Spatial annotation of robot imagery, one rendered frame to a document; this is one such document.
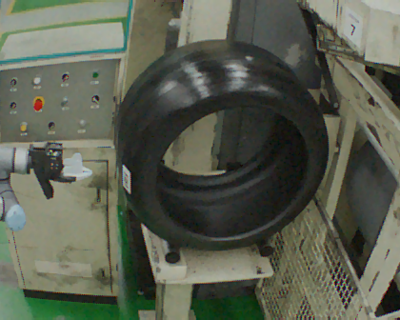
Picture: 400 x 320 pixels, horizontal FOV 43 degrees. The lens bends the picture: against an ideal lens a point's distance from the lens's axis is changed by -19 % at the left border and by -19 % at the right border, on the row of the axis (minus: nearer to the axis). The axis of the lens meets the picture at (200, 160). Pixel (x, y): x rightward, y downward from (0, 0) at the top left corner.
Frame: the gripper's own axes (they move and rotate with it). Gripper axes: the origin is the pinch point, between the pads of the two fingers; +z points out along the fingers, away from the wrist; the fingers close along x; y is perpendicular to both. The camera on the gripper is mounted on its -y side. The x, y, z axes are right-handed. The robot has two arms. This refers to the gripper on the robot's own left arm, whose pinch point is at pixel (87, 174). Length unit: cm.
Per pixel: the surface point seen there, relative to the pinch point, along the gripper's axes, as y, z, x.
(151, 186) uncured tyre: 6.7, 15.7, -12.1
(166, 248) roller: -16.8, 24.3, -7.9
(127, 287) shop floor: -108, 33, 65
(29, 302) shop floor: -115, -23, 47
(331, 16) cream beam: 63, 48, -17
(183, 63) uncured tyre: 34.7, 19.5, 0.9
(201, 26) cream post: 38, 28, 26
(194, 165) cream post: -9.9, 37.7, 26.1
